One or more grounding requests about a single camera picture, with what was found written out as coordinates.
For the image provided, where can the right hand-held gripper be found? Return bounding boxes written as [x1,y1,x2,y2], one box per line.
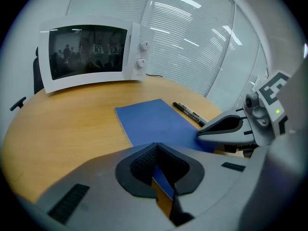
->
[195,70,293,157]

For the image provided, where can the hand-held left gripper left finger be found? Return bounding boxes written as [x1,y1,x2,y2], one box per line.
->
[43,142,175,228]

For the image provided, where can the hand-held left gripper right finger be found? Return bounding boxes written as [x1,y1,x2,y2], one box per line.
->
[157,142,252,227]

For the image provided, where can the clear ballpoint pen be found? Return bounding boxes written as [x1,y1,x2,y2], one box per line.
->
[179,102,210,124]

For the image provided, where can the black marker pen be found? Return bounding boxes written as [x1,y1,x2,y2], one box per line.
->
[172,102,209,128]

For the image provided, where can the blue notebook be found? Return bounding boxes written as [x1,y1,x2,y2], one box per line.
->
[115,99,215,200]

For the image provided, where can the round wooden table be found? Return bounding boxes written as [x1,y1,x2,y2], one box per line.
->
[0,76,244,217]

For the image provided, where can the black office chair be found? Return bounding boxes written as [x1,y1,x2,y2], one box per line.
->
[9,46,46,112]

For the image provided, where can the glass partition with blinds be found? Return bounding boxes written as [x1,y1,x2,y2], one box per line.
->
[66,0,270,105]

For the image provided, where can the white microwave oven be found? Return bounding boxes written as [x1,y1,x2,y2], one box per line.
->
[38,15,154,94]

